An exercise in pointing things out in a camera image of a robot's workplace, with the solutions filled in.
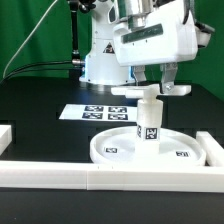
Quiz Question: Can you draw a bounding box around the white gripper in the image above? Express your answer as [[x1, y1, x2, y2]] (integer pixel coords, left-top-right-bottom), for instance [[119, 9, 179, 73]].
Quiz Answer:
[[113, 0, 198, 93]]

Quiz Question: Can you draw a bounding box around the white cross-shaped table base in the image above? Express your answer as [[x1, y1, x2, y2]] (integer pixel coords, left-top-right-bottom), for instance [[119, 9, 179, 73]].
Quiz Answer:
[[111, 84, 191, 102]]

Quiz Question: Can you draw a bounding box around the white round table top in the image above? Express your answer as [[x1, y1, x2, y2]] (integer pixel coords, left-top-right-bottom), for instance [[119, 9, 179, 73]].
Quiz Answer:
[[90, 126, 206, 168]]

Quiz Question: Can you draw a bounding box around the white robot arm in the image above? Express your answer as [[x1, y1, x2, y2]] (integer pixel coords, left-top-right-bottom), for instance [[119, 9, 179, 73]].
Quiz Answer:
[[80, 0, 198, 89]]

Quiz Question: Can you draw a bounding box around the white sheet with markers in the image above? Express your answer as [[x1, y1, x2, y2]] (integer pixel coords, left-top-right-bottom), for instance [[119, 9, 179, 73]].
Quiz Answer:
[[59, 104, 137, 122]]

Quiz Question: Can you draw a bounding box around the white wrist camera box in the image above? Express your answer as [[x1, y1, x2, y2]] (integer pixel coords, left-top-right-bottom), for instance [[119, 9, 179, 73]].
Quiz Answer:
[[195, 21, 215, 48]]

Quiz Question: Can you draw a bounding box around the white U-shaped frame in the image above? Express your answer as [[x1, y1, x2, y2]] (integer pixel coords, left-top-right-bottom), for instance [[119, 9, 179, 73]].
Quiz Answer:
[[0, 125, 224, 193]]

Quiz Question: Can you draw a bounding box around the grey cable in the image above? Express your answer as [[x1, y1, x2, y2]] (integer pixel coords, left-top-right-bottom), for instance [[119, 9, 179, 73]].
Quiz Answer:
[[2, 0, 60, 79]]

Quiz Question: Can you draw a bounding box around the black cable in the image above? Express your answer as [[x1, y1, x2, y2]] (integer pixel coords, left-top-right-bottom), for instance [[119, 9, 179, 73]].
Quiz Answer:
[[0, 60, 74, 84]]

